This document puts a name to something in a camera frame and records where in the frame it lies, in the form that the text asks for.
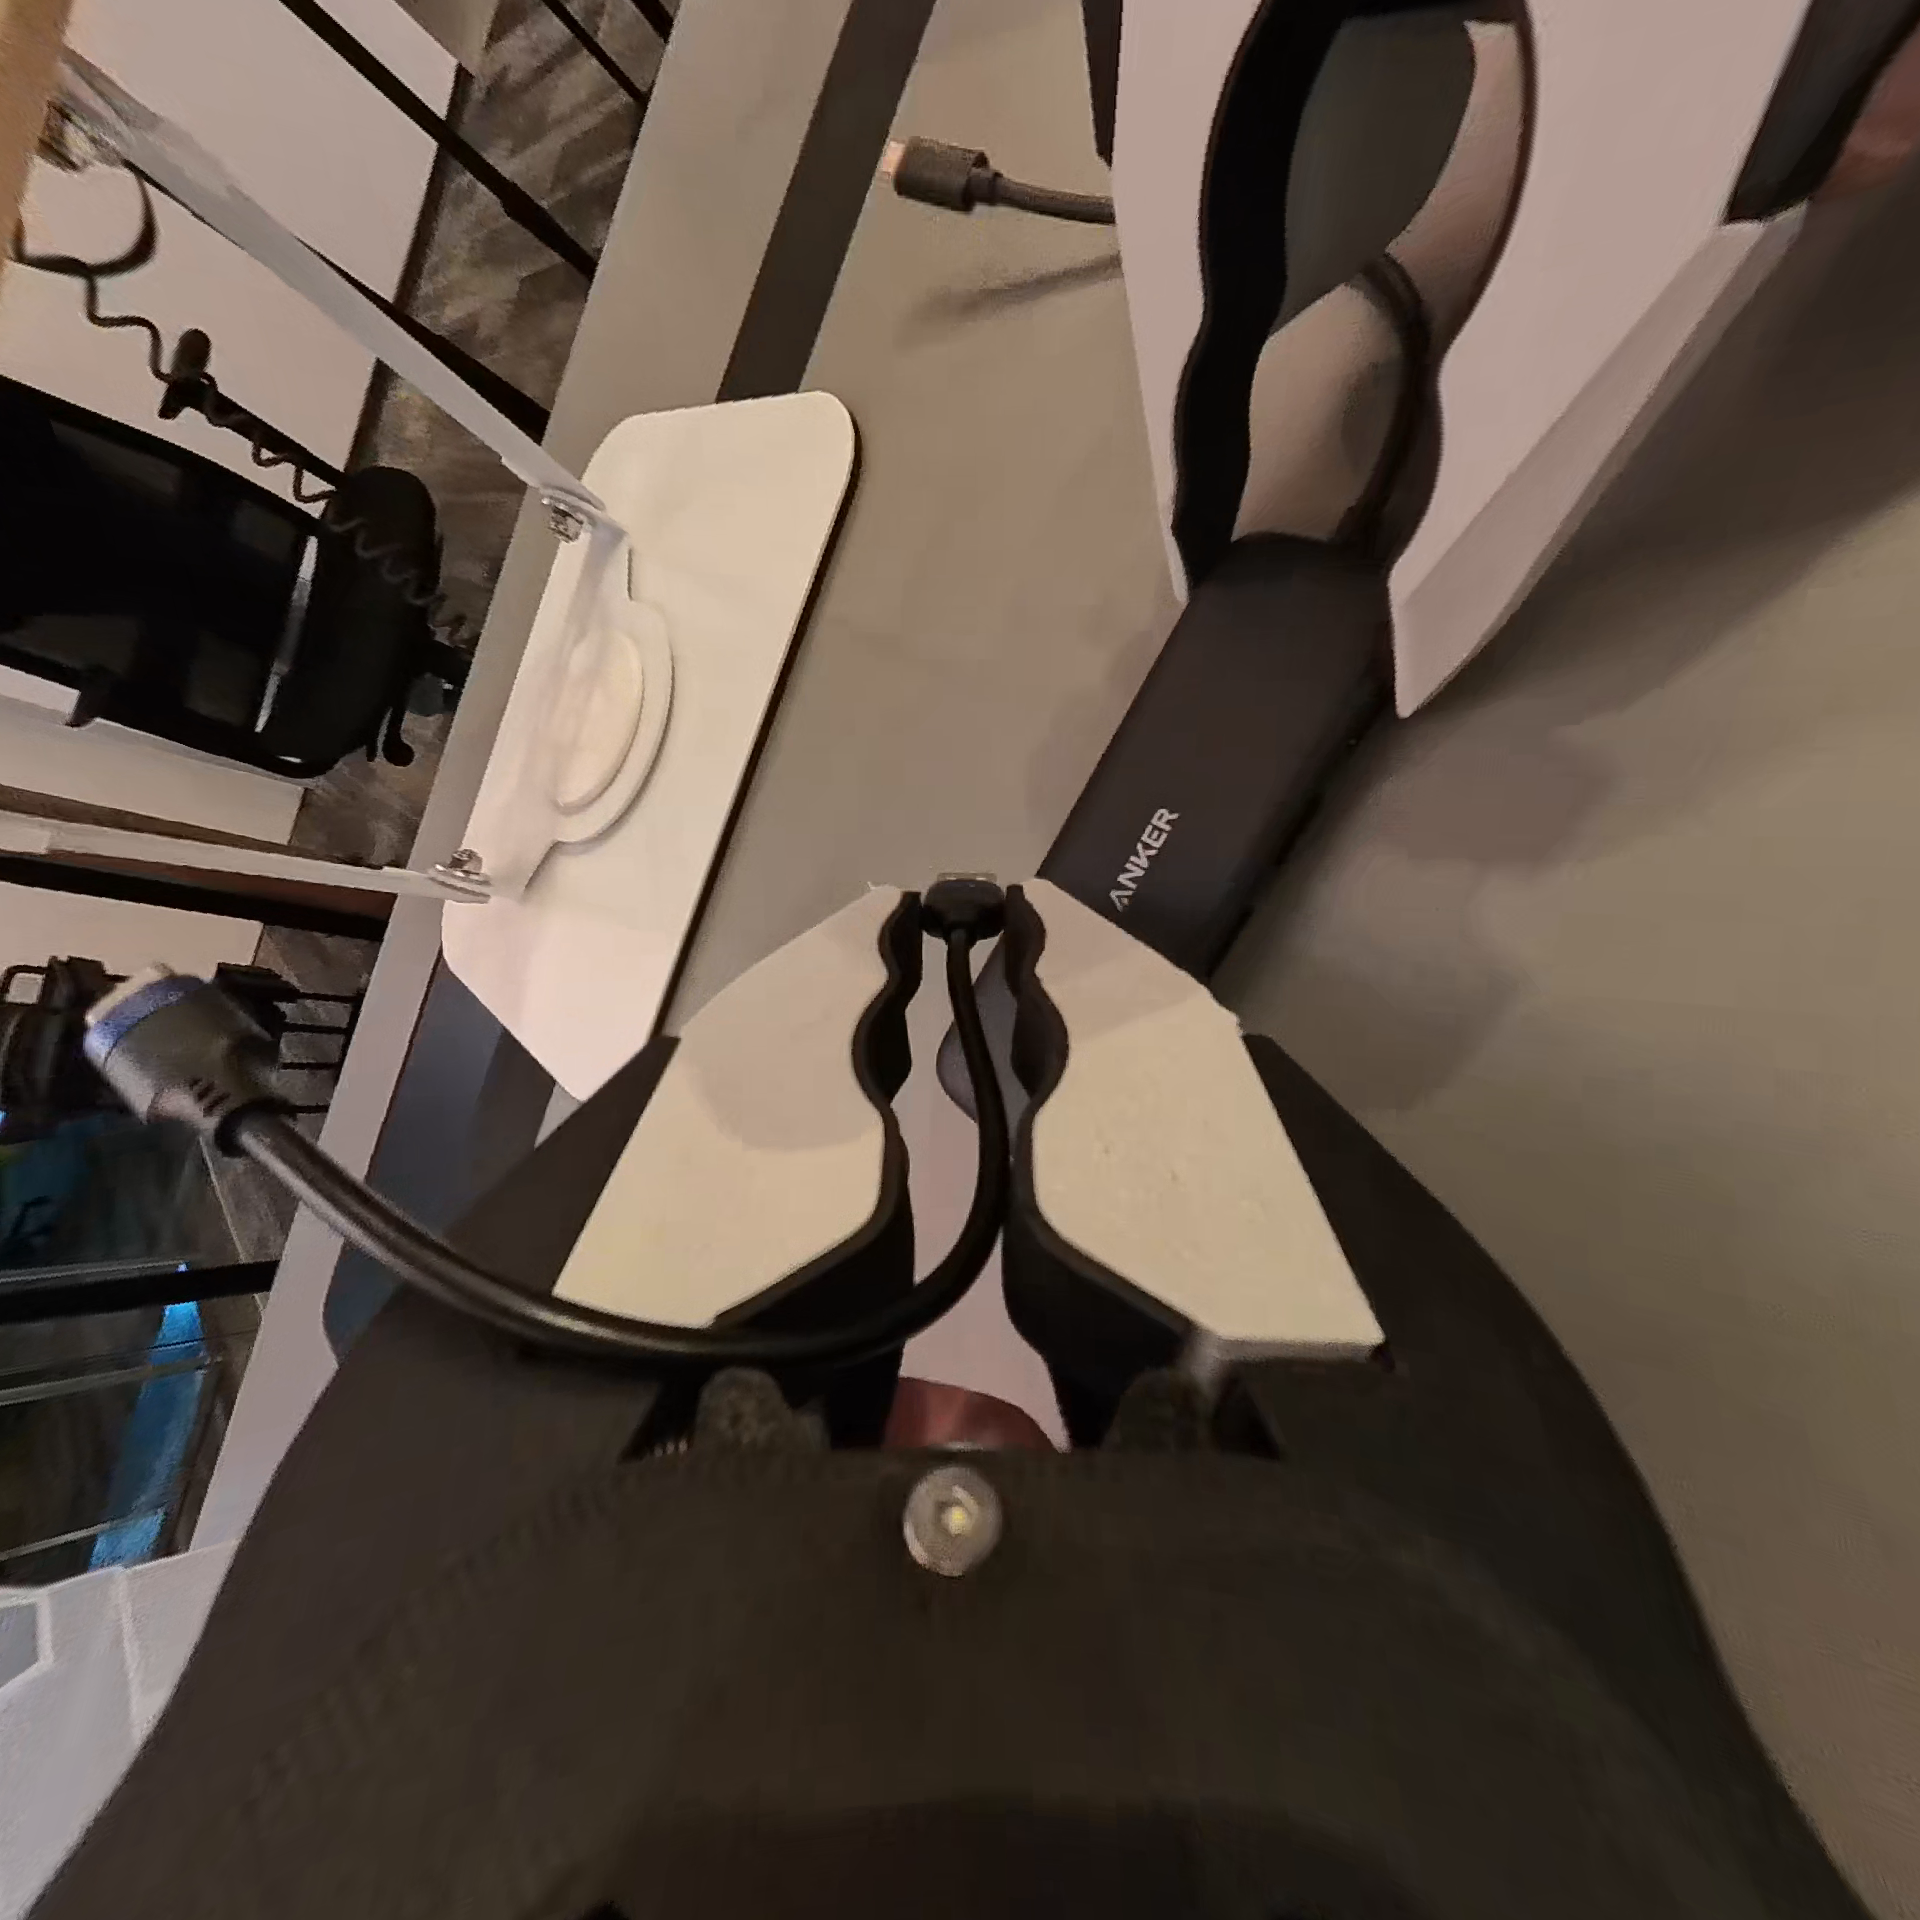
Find black usb cable blue rings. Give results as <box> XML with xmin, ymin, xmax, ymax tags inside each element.
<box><xmin>83</xmin><ymin>874</ymin><xmax>1010</xmax><ymax>1364</ymax></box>

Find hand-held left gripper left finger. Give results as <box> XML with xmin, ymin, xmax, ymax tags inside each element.
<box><xmin>551</xmin><ymin>884</ymin><xmax>922</xmax><ymax>1338</ymax></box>

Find black coiled cord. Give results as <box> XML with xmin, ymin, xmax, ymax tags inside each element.
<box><xmin>17</xmin><ymin>157</ymin><xmax>466</xmax><ymax>647</ymax></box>

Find black office chair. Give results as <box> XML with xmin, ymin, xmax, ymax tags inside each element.
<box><xmin>0</xmin><ymin>375</ymin><xmax>473</xmax><ymax>781</ymax></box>

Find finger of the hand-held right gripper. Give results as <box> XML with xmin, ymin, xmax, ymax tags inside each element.
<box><xmin>1363</xmin><ymin>0</ymin><xmax>1827</xmax><ymax>720</ymax></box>
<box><xmin>1113</xmin><ymin>0</ymin><xmax>1354</xmax><ymax>601</ymax></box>

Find black hub cable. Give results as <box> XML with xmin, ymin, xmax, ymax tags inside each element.
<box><xmin>878</xmin><ymin>133</ymin><xmax>1433</xmax><ymax>549</ymax></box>

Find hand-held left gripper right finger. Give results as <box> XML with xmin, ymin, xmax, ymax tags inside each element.
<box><xmin>990</xmin><ymin>882</ymin><xmax>1390</xmax><ymax>1375</ymax></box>

